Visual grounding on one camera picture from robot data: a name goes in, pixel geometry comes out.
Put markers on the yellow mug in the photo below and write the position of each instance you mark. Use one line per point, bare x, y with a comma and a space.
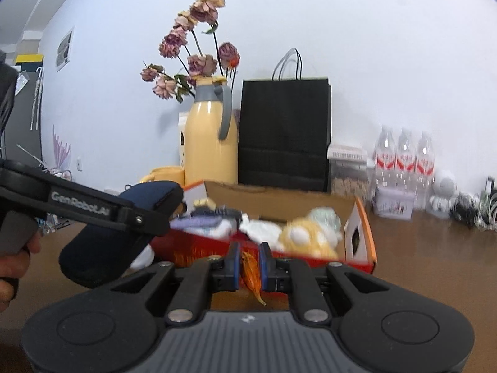
167, 173

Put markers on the yellow spotted plush toy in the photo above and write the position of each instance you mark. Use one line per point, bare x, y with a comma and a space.
303, 237

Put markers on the person's left hand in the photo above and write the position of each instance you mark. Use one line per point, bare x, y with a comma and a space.
15, 266

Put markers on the small orange wrapper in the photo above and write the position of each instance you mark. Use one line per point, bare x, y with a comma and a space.
250, 272

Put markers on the yellow thermos jug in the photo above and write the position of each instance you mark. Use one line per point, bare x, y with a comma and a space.
209, 143

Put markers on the metal storage rack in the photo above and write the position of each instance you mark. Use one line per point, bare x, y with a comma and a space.
58, 175

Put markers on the white wall outlet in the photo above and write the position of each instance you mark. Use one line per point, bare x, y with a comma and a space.
80, 163

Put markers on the clear snack container white lid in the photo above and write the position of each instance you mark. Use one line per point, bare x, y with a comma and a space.
347, 182

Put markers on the white milk carton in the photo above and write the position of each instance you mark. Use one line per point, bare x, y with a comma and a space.
183, 140

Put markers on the grey metal cabinet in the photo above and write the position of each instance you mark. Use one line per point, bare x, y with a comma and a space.
27, 116

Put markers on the iridescent plastic bag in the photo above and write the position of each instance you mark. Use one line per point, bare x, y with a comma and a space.
326, 217

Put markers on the red cardboard box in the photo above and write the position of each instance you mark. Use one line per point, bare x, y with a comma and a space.
202, 249

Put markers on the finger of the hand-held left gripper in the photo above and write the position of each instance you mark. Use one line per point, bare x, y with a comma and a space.
147, 221

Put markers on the white cloth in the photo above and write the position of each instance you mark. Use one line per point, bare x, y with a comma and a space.
260, 231

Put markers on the dried pink rose bouquet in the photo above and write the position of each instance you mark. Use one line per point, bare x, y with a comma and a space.
204, 9

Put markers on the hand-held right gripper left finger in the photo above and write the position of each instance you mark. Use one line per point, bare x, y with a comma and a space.
234, 261

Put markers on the black paper bag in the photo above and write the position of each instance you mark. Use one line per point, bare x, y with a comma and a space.
283, 132

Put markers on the purple wall decoration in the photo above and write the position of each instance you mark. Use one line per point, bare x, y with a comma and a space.
61, 149

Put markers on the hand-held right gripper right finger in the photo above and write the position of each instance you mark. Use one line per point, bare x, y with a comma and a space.
265, 264

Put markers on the small white robot toy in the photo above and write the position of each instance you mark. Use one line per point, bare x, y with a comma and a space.
444, 184

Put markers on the wall poster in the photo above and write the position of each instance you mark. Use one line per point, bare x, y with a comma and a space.
65, 48

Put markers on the navy zip case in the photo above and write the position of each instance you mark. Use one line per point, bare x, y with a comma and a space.
101, 248

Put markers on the purple fabric pouch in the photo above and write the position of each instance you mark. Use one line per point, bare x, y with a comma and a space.
194, 222

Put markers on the small printed tin box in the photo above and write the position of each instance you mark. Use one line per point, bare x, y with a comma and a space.
394, 204

